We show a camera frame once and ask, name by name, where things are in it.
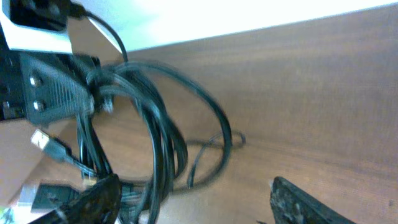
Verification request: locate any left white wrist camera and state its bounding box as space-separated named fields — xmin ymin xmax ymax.
xmin=1 ymin=0 xmax=72 ymax=54

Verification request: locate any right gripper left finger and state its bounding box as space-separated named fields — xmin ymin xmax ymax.
xmin=31 ymin=174 xmax=121 ymax=224

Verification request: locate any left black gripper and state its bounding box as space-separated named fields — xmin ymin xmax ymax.
xmin=1 ymin=28 xmax=100 ymax=125

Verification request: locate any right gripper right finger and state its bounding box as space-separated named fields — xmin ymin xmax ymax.
xmin=270 ymin=176 xmax=354 ymax=224

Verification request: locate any left camera cable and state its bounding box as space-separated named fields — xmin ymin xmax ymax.
xmin=70 ymin=1 xmax=129 ymax=65

